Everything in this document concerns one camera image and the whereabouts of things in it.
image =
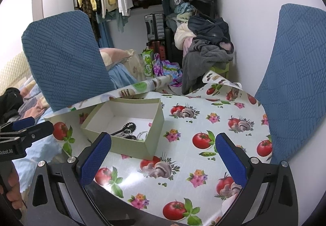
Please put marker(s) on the blue curtain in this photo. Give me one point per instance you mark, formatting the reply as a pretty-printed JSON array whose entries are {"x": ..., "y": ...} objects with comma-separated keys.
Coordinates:
[{"x": 104, "y": 35}]

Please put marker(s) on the person's left hand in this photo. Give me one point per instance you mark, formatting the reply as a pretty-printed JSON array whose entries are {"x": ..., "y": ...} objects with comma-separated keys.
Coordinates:
[{"x": 14, "y": 187}]

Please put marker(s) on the black suitcase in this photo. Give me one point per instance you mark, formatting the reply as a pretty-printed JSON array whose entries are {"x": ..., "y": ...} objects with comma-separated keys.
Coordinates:
[{"x": 172, "y": 45}]

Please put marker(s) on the green patterned bag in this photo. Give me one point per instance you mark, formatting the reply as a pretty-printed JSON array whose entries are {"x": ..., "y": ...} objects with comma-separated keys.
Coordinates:
[{"x": 147, "y": 63}]

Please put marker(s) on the light blue cloth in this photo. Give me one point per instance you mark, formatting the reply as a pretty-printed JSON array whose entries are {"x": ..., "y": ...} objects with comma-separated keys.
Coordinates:
[{"x": 122, "y": 77}]

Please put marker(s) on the grey hard suitcase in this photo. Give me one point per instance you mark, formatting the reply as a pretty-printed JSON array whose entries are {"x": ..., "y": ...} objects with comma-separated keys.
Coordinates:
[{"x": 154, "y": 27}]

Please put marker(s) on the pink and beige pillow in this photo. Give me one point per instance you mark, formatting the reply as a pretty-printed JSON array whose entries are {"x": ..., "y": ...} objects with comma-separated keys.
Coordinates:
[{"x": 114, "y": 55}]

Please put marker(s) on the purple patterned bag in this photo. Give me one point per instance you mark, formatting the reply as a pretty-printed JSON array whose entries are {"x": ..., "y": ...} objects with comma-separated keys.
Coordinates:
[{"x": 168, "y": 68}]

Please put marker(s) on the beige floral cushion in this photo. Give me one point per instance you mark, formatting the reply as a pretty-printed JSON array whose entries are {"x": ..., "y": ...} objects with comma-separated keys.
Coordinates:
[{"x": 136, "y": 65}]

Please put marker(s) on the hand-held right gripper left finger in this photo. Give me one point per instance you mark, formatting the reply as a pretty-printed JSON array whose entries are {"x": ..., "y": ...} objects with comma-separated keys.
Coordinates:
[{"x": 95, "y": 157}]

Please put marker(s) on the pile of clothes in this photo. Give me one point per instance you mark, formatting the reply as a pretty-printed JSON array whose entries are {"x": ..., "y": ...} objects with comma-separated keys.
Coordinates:
[{"x": 203, "y": 50}]

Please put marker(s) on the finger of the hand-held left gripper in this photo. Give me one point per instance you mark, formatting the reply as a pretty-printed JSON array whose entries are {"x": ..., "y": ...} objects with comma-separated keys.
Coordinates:
[
  {"x": 40, "y": 130},
  {"x": 23, "y": 123}
]

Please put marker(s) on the vegetable print tablecloth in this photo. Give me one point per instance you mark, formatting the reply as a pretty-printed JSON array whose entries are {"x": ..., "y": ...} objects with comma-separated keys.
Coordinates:
[{"x": 178, "y": 119}]

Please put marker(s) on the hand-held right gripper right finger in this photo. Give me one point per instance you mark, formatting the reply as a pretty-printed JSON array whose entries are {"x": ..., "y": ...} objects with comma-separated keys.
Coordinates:
[{"x": 231, "y": 159}]

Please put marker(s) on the cream quilted headboard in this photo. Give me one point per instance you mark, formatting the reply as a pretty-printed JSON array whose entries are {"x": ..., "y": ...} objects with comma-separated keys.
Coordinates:
[{"x": 12, "y": 68}]

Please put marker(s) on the black cloth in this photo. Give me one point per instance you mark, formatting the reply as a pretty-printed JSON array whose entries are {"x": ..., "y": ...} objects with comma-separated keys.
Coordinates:
[{"x": 10, "y": 103}]

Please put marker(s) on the pastel patchwork blanket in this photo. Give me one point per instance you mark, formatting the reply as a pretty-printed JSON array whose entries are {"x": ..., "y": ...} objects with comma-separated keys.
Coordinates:
[{"x": 33, "y": 103}]

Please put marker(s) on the blue fabric chair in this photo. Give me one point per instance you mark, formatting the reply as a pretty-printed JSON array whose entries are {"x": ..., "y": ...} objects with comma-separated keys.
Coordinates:
[
  {"x": 66, "y": 63},
  {"x": 298, "y": 88}
]

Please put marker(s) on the red and black case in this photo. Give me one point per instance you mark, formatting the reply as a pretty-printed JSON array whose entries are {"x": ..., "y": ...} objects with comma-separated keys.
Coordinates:
[{"x": 159, "y": 49}]

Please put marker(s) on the green stool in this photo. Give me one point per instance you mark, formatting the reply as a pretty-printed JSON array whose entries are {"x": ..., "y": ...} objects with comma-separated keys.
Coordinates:
[{"x": 221, "y": 68}]

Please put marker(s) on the pale green cardboard box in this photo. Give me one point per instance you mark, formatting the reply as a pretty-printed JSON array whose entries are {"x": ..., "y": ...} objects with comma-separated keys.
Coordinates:
[{"x": 132, "y": 144}]

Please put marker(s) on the black beaded hair accessory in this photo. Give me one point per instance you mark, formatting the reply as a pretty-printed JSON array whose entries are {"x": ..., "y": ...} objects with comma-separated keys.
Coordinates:
[{"x": 130, "y": 124}]

